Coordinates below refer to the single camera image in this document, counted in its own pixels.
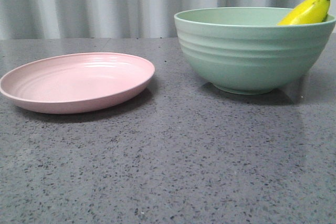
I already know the yellow banana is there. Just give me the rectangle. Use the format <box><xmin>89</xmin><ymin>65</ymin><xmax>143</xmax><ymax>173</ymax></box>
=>
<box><xmin>278</xmin><ymin>0</ymin><xmax>330</xmax><ymax>25</ymax></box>

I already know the green ribbed bowl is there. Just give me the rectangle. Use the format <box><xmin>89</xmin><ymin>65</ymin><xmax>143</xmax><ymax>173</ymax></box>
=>
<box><xmin>174</xmin><ymin>7</ymin><xmax>335</xmax><ymax>94</ymax></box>

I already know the pink ribbed plate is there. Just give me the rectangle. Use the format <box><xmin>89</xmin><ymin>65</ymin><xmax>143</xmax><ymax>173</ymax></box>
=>
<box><xmin>1</xmin><ymin>52</ymin><xmax>155</xmax><ymax>114</ymax></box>

